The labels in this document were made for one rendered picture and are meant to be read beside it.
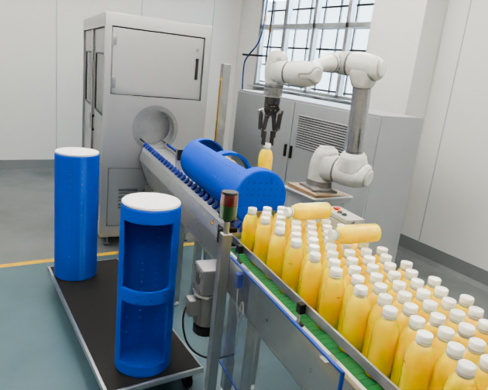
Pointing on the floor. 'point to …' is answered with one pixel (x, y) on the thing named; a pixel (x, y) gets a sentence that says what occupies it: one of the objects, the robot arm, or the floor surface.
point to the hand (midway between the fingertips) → (267, 138)
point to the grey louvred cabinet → (291, 110)
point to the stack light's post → (218, 310)
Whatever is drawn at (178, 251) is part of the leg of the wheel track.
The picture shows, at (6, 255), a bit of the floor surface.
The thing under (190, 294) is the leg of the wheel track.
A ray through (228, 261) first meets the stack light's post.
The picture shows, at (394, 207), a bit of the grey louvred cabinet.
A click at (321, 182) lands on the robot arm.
